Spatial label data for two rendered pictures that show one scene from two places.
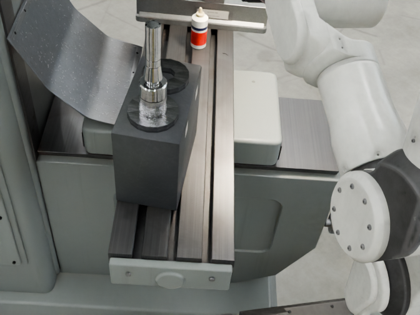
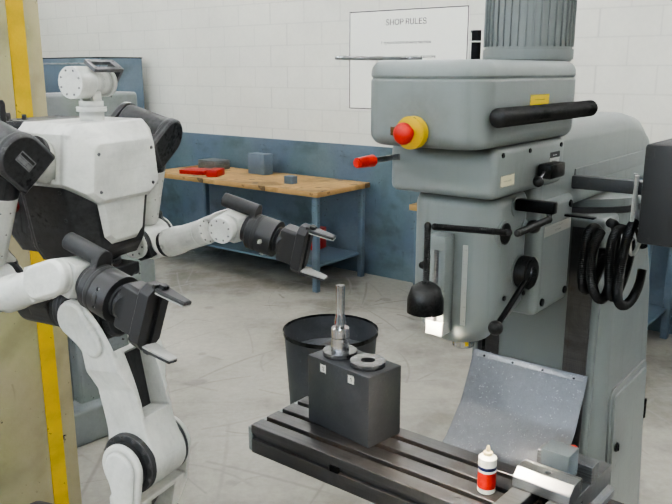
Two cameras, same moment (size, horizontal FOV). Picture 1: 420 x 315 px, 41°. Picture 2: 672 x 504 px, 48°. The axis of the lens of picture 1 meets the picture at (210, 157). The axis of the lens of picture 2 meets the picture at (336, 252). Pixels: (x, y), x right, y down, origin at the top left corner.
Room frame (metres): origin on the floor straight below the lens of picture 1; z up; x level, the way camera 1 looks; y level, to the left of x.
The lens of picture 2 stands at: (1.93, -1.29, 1.87)
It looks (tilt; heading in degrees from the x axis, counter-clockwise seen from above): 14 degrees down; 131
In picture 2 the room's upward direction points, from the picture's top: straight up
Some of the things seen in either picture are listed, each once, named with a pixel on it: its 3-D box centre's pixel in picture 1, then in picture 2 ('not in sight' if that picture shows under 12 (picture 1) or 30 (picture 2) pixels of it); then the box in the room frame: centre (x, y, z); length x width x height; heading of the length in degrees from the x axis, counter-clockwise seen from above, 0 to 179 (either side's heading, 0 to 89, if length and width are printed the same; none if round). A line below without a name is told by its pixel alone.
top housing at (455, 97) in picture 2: not in sight; (476, 100); (1.10, 0.09, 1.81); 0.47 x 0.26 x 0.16; 93
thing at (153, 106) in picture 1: (153, 97); (340, 340); (0.72, 0.11, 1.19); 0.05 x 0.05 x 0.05
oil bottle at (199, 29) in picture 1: (199, 26); (487, 468); (1.19, 0.06, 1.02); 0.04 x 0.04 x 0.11
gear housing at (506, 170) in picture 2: not in sight; (480, 162); (1.10, 0.12, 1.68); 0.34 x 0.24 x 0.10; 93
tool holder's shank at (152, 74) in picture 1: (152, 54); (340, 306); (0.72, 0.11, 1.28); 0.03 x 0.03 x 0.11
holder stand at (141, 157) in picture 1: (159, 130); (353, 391); (0.77, 0.10, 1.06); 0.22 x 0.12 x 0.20; 175
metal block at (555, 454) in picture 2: not in sight; (559, 461); (1.34, 0.09, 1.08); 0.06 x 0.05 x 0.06; 1
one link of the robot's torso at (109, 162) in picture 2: not in sight; (75, 180); (0.39, -0.42, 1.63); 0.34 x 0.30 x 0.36; 106
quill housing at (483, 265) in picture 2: not in sight; (467, 261); (1.10, 0.08, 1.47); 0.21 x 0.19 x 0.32; 3
